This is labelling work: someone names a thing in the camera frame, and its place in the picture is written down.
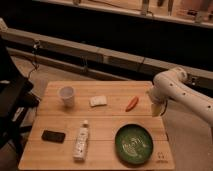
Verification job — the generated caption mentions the red pepper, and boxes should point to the red pepper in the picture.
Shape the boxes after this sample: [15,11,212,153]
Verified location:
[125,96,139,112]

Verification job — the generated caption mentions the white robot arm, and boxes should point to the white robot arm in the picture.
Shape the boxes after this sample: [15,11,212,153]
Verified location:
[148,67,213,129]

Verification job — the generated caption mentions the white plastic bottle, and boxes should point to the white plastic bottle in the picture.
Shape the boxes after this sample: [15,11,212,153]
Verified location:
[73,120,89,162]

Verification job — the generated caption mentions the black smartphone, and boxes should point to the black smartphone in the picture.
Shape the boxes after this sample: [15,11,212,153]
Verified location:
[42,130,65,143]

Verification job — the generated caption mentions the black chair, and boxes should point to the black chair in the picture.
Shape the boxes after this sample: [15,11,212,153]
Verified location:
[0,36,39,157]

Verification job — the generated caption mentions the black hanging cable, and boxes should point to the black hanging cable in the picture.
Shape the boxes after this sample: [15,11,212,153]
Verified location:
[26,40,42,81]

